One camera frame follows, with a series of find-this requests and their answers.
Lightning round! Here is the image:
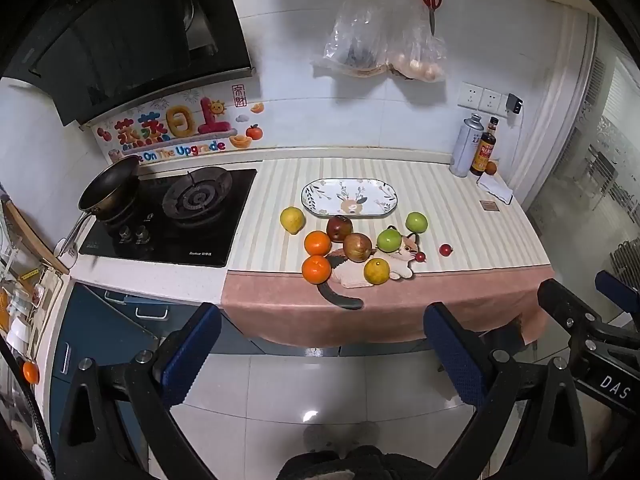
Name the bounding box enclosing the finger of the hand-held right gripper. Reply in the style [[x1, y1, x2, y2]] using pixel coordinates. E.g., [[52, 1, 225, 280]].
[[537, 279, 640, 348], [594, 270, 640, 311]]

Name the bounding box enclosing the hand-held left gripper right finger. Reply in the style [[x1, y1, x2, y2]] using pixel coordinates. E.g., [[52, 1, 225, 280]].
[[422, 302, 588, 480]]

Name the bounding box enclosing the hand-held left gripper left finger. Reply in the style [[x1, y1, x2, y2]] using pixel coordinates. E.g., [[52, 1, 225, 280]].
[[52, 302, 223, 480]]

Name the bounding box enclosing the yellow-green orange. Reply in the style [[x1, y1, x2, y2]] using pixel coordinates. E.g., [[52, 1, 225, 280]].
[[363, 257, 391, 286]]

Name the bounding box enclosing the light red apple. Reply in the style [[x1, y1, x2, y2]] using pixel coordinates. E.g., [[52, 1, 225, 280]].
[[343, 233, 374, 264]]

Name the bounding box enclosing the yellow lemon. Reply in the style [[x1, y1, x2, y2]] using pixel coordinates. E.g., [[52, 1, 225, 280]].
[[279, 206, 306, 235]]

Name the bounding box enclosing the dark red apple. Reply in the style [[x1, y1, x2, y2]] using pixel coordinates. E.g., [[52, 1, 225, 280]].
[[326, 214, 354, 243]]

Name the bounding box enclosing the floral oval plate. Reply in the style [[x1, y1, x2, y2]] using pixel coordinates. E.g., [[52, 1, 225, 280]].
[[300, 178, 400, 219]]

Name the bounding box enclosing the blue kitchen cabinet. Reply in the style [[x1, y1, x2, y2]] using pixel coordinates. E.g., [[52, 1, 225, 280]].
[[47, 282, 441, 461]]

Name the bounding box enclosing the cat-shaped pot holder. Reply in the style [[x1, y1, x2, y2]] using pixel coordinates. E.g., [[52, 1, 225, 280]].
[[315, 232, 422, 311]]

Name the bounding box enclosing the black gas stove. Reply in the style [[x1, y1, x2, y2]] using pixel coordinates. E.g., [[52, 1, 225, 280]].
[[78, 167, 258, 268]]

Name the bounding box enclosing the glass sliding door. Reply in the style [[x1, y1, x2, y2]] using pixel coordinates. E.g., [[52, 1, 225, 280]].
[[525, 20, 640, 283]]

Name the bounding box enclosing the white folded cloth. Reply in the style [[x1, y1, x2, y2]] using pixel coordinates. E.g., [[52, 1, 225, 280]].
[[476, 172, 515, 205]]

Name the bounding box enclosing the striped mat with pink edge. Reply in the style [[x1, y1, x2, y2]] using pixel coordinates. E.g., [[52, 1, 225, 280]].
[[220, 156, 557, 348]]

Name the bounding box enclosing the black burner grate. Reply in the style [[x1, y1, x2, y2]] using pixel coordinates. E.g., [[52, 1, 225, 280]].
[[162, 167, 234, 222]]

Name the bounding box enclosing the dark sauce bottle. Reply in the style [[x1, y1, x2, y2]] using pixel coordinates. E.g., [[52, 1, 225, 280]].
[[470, 116, 500, 177]]

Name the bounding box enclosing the cluttered storage rack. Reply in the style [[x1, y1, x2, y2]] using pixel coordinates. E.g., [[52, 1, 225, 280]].
[[0, 255, 67, 461]]

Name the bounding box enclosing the grey metal can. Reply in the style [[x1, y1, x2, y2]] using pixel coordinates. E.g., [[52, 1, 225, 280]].
[[448, 113, 484, 178]]

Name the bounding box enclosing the black frying pan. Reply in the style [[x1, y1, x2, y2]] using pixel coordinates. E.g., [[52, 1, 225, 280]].
[[60, 155, 142, 257]]

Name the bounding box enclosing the wooden cutting board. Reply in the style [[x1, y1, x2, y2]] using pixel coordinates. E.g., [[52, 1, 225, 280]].
[[0, 194, 71, 276]]

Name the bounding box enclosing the plastic bag of eggs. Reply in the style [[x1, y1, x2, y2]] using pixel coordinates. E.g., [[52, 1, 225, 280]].
[[387, 7, 447, 84]]

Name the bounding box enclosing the black range hood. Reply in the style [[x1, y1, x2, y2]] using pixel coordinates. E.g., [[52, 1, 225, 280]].
[[0, 0, 253, 127]]

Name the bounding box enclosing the clear plastic bag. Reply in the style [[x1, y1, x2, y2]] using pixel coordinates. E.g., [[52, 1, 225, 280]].
[[310, 0, 401, 79]]

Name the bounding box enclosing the white wall socket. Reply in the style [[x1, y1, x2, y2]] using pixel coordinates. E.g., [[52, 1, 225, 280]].
[[480, 87, 504, 113], [457, 82, 484, 110]]

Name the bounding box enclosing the colourful wall sticker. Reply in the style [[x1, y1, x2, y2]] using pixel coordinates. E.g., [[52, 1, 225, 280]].
[[95, 82, 266, 166]]

